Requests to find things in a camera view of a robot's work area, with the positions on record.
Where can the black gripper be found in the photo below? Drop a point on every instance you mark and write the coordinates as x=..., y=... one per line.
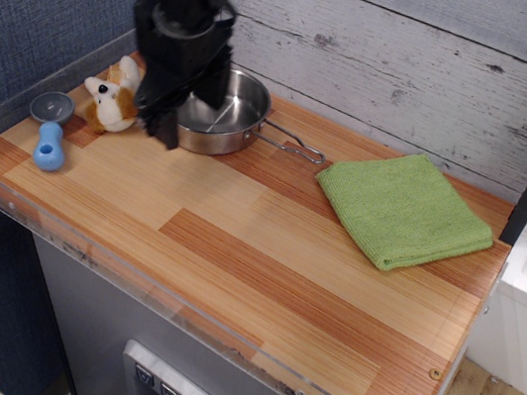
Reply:
x=179, y=64

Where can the stainless steel pan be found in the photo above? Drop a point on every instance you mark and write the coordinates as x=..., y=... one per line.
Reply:
x=240, y=122

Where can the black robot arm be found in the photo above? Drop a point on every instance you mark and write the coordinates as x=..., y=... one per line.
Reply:
x=191, y=15

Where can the green folded cloth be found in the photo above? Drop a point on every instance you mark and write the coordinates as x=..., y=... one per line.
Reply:
x=402, y=211

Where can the plush corgi toy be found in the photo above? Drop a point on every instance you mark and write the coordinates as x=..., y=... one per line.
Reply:
x=112, y=108

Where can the blue grey toy scoop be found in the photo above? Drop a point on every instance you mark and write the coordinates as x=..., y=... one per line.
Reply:
x=52, y=110

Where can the grey cabinet with buttons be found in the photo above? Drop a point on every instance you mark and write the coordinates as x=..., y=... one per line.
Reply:
x=116, y=345

